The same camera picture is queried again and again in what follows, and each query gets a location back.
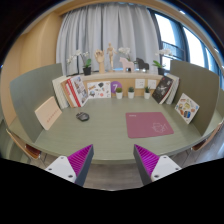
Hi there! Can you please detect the white sticker sheet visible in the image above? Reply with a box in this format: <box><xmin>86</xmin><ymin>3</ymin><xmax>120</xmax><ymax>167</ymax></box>
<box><xmin>86</xmin><ymin>80</ymin><xmax>112</xmax><ymax>100</ymax></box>

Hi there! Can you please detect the grey curtain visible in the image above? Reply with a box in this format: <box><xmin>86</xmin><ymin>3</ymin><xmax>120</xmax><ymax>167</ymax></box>
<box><xmin>55</xmin><ymin>3</ymin><xmax>160</xmax><ymax>77</ymax></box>

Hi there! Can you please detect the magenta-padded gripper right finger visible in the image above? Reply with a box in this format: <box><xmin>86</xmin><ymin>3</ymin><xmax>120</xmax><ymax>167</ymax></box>
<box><xmin>133</xmin><ymin>143</ymin><xmax>183</xmax><ymax>186</ymax></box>

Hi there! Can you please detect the beige card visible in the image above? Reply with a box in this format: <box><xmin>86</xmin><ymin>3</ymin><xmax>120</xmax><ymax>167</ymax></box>
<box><xmin>34</xmin><ymin>96</ymin><xmax>63</xmax><ymax>131</ymax></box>

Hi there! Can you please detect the grey computer mouse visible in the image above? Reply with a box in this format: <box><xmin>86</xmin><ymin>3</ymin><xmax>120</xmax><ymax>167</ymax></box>
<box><xmin>75</xmin><ymin>111</ymin><xmax>90</xmax><ymax>122</ymax></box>

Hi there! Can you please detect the small plant in white pot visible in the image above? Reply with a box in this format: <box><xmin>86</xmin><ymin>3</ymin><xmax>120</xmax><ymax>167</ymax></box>
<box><xmin>115</xmin><ymin>86</ymin><xmax>124</xmax><ymax>100</ymax></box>
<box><xmin>127</xmin><ymin>86</ymin><xmax>136</xmax><ymax>100</ymax></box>
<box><xmin>143</xmin><ymin>86</ymin><xmax>152</xmax><ymax>100</ymax></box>

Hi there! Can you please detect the pink mouse pad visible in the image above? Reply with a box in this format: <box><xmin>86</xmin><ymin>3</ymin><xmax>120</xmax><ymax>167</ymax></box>
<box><xmin>125</xmin><ymin>111</ymin><xmax>175</xmax><ymax>139</ymax></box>

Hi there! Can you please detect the wooden chair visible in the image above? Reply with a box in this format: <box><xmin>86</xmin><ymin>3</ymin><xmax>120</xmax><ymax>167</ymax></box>
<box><xmin>191</xmin><ymin>121</ymin><xmax>224</xmax><ymax>154</ymax></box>
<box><xmin>5</xmin><ymin>129</ymin><xmax>48</xmax><ymax>168</ymax></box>

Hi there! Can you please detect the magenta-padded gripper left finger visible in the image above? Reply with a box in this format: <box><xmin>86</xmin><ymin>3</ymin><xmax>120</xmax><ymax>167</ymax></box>
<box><xmin>44</xmin><ymin>143</ymin><xmax>95</xmax><ymax>187</ymax></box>

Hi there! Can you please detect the green desk partition panel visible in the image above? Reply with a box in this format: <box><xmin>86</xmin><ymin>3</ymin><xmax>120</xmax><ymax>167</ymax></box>
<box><xmin>9</xmin><ymin>63</ymin><xmax>64</xmax><ymax>143</ymax></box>
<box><xmin>169</xmin><ymin>59</ymin><xmax>221</xmax><ymax>136</ymax></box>

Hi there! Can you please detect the wooden mannequin figure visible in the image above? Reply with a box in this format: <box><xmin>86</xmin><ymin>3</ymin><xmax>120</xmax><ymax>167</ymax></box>
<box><xmin>106</xmin><ymin>42</ymin><xmax>118</xmax><ymax>72</ymax></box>

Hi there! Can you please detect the light wooden back shelf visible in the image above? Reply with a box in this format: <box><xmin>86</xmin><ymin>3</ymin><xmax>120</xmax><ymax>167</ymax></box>
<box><xmin>79</xmin><ymin>70</ymin><xmax>172</xmax><ymax>99</ymax></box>

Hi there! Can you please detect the dark grey horse figurine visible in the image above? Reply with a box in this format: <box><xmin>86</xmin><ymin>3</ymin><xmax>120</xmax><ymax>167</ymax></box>
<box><xmin>134</xmin><ymin>57</ymin><xmax>150</xmax><ymax>72</ymax></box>

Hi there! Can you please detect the purple round number sign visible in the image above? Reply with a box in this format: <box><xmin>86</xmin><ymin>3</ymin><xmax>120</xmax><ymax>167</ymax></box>
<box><xmin>110</xmin><ymin>80</ymin><xmax>123</xmax><ymax>94</ymax></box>

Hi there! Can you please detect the white book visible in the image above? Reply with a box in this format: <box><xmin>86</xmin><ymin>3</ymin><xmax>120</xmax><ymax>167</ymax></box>
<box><xmin>51</xmin><ymin>75</ymin><xmax>73</xmax><ymax>110</ymax></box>
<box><xmin>165</xmin><ymin>73</ymin><xmax>180</xmax><ymax>106</ymax></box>

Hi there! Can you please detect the white wall socket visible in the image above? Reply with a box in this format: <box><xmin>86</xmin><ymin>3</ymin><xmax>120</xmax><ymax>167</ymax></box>
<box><xmin>134</xmin><ymin>78</ymin><xmax>146</xmax><ymax>90</ymax></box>
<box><xmin>147</xmin><ymin>79</ymin><xmax>158</xmax><ymax>90</ymax></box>

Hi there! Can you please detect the white orchid in black pot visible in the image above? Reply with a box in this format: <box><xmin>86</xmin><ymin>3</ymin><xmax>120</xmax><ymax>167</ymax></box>
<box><xmin>118</xmin><ymin>46</ymin><xmax>133</xmax><ymax>63</ymax></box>
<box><xmin>65</xmin><ymin>49</ymin><xmax>93</xmax><ymax>76</ymax></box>
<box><xmin>152</xmin><ymin>48</ymin><xmax>174</xmax><ymax>76</ymax></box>

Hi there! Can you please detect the dark-framed window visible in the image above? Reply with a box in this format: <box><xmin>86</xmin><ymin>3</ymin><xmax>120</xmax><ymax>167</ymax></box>
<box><xmin>148</xmin><ymin>8</ymin><xmax>223</xmax><ymax>78</ymax></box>

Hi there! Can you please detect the pink horse figurine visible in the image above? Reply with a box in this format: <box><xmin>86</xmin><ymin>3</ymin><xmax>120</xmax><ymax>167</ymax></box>
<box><xmin>119</xmin><ymin>56</ymin><xmax>135</xmax><ymax>73</ymax></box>

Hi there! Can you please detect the red-spined photo magazine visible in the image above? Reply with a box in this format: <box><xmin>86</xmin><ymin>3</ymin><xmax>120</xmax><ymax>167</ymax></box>
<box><xmin>65</xmin><ymin>75</ymin><xmax>90</xmax><ymax>108</ymax></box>

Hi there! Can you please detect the colourful sticker card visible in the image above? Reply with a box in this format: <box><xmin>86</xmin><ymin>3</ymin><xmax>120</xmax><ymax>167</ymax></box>
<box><xmin>174</xmin><ymin>92</ymin><xmax>201</xmax><ymax>125</ymax></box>

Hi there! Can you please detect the black book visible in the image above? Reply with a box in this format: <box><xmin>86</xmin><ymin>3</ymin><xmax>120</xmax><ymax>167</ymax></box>
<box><xmin>151</xmin><ymin>75</ymin><xmax>175</xmax><ymax>105</ymax></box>

